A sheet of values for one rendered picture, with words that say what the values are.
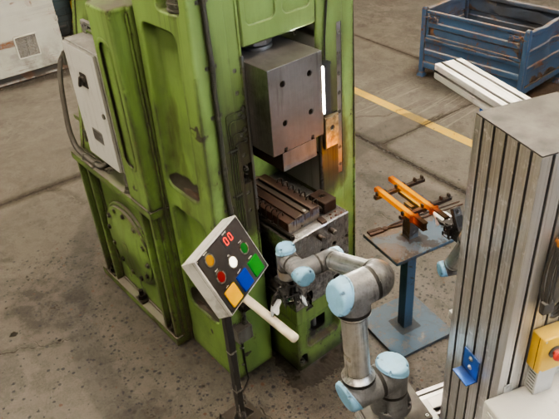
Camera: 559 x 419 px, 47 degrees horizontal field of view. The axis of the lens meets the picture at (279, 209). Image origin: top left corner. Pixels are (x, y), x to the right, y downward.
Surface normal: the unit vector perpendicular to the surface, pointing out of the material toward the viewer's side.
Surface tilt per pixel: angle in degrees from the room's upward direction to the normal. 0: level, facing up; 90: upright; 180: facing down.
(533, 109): 0
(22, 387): 0
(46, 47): 90
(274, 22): 90
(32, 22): 90
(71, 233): 0
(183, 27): 89
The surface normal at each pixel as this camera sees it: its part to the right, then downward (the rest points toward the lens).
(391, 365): 0.05, -0.85
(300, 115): 0.64, 0.40
